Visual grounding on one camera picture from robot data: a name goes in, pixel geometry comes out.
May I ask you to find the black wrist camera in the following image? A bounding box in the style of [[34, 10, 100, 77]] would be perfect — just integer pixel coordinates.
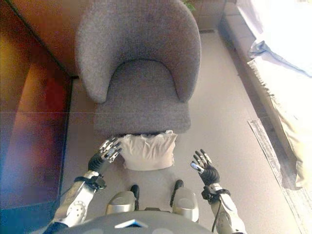
[[201, 187, 215, 203], [94, 175, 107, 191]]

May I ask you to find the reddish brown wooden cabinet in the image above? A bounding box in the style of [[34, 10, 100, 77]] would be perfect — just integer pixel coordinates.
[[0, 0, 82, 220]]

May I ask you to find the white fringed cushion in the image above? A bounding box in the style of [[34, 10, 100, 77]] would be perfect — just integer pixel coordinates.
[[119, 130, 178, 171]]

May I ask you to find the grey patterned rug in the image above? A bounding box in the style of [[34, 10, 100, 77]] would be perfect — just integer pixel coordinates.
[[247, 118, 312, 234]]

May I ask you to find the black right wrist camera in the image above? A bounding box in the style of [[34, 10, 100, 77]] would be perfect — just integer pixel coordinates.
[[201, 187, 215, 203]]

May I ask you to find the silver robot leg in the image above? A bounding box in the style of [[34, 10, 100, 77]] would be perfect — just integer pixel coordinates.
[[170, 179, 199, 224], [106, 184, 140, 215]]

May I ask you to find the grey fabric armchair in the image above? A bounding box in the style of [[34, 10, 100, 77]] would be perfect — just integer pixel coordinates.
[[75, 0, 202, 137]]

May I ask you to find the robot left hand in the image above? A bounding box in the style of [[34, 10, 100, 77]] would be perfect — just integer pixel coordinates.
[[87, 136, 123, 173]]

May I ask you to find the silver robot left leg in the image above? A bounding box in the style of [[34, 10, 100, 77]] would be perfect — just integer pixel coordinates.
[[106, 184, 140, 215]]

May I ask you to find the bed with white bedding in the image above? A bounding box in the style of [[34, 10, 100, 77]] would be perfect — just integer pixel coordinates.
[[219, 0, 312, 191]]

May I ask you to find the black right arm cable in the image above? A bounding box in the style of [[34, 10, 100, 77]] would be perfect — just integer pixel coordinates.
[[210, 194, 223, 232]]

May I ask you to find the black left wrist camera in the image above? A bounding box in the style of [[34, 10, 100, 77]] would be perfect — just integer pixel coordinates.
[[94, 175, 107, 191]]

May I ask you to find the beige fringed bed throw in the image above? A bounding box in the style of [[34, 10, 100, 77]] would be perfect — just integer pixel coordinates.
[[247, 60, 312, 191]]

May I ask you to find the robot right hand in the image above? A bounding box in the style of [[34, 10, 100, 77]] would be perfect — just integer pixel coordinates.
[[190, 148, 220, 187]]

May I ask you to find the silver robot right leg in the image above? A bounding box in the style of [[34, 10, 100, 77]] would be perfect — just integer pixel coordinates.
[[170, 179, 199, 224]]

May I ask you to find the grey robot torso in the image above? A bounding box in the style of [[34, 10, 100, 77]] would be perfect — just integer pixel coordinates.
[[31, 211, 213, 234]]

